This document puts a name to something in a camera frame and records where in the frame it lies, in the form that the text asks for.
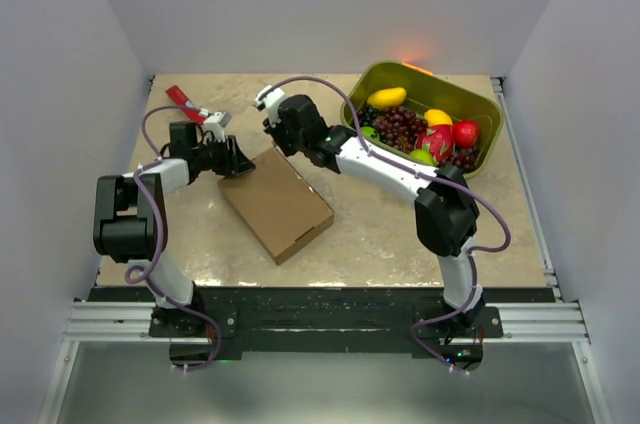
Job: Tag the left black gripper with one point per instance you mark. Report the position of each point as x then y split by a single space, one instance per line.
234 162

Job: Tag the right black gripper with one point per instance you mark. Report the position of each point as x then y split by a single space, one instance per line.
276 131

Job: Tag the brown cardboard express box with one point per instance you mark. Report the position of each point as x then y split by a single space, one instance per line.
278 205

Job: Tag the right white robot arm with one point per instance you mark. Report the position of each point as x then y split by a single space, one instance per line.
445 215

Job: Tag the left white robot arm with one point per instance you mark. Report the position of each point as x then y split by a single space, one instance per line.
130 223

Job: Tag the green fruit left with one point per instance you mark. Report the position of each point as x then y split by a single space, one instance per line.
370 132

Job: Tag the dark blue grape bunch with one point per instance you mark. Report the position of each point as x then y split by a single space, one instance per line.
366 115

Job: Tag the yellow mango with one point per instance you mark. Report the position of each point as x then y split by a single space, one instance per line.
387 98

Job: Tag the dark red grape bunch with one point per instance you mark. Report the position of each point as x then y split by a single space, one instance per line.
399 128

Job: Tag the green lime front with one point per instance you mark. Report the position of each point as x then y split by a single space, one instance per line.
423 156

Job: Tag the yellow lemon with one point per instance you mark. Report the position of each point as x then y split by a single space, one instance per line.
437 117

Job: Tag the olive green plastic bin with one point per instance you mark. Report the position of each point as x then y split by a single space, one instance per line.
428 92

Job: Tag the pink dragon fruit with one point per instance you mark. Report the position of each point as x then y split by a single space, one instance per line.
438 140

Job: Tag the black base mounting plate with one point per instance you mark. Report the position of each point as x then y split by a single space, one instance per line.
349 320

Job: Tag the small dark red grapes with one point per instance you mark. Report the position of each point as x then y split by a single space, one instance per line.
463 158

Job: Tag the red apple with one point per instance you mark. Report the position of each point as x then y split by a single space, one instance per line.
466 134

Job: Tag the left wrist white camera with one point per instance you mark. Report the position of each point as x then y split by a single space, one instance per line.
215 123

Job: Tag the wrist white camera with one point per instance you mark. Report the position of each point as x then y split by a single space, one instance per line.
215 123
269 100

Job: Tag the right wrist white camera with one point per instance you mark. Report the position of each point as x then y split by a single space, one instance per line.
269 100

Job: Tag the aluminium rail frame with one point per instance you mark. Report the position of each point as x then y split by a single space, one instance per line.
371 244

